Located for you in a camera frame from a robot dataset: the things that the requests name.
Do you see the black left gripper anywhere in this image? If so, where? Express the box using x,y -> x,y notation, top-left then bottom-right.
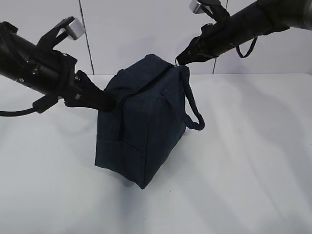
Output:
31,49 -> 115,114

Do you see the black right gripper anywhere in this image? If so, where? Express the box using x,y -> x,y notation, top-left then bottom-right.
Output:
175,23 -> 221,65

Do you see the navy blue lunch bag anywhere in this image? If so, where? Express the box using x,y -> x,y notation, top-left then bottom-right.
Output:
95,54 -> 205,189

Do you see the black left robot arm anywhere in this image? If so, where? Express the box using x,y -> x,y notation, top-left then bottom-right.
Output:
0,17 -> 115,117

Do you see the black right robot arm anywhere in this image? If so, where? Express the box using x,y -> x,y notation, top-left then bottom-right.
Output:
176,0 -> 312,65

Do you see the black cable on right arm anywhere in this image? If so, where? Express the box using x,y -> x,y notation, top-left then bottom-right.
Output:
235,36 -> 258,59

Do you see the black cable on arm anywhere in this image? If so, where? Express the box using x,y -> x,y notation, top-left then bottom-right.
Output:
0,107 -> 37,117
235,36 -> 258,59

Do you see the silver wrist camera on right gripper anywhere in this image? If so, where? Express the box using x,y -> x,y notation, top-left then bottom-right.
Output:
189,0 -> 231,25

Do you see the silver wrist camera on gripper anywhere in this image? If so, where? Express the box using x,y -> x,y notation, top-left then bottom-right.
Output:
189,0 -> 231,25
36,16 -> 86,53

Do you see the silver wrist camera on left gripper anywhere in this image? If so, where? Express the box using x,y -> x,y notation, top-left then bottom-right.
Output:
36,16 -> 86,53

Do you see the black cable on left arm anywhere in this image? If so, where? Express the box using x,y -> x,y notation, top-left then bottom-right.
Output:
0,107 -> 37,117

